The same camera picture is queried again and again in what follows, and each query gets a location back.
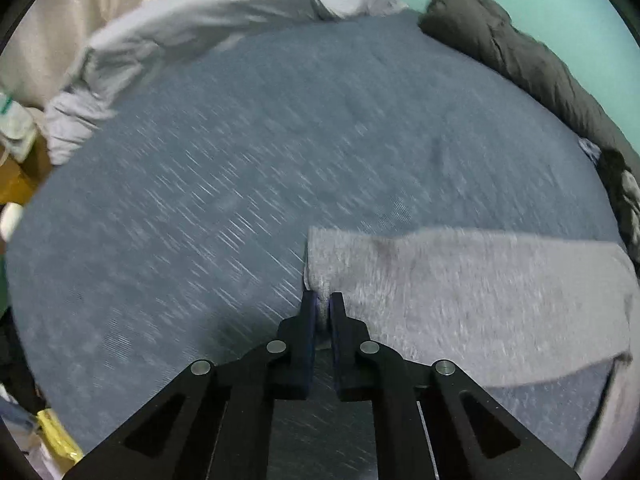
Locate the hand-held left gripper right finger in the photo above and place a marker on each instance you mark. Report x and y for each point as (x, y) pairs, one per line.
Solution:
(336, 330)

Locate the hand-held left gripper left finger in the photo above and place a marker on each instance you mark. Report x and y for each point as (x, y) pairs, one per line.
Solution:
(312, 330)

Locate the grey knit sweater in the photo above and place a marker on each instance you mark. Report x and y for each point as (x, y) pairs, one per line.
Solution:
(475, 300)

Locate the blue patterned bed cover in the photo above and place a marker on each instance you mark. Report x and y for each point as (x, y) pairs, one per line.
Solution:
(200, 210)

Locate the yellow packet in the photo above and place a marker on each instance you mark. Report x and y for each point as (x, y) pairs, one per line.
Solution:
(57, 435)

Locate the crumpled grey garment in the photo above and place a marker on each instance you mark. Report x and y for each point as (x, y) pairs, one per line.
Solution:
(631, 210)

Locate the white round object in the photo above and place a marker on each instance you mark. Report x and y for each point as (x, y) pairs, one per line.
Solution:
(10, 220)

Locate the dark grey pillow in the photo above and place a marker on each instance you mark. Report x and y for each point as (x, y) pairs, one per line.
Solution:
(525, 65)

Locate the brown cardboard box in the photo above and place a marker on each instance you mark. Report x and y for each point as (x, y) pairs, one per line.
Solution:
(20, 180)

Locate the light grey sheet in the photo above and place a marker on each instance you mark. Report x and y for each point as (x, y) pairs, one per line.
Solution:
(200, 15)

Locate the clear plastic bag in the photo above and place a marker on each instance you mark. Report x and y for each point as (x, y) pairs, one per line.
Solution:
(15, 120)

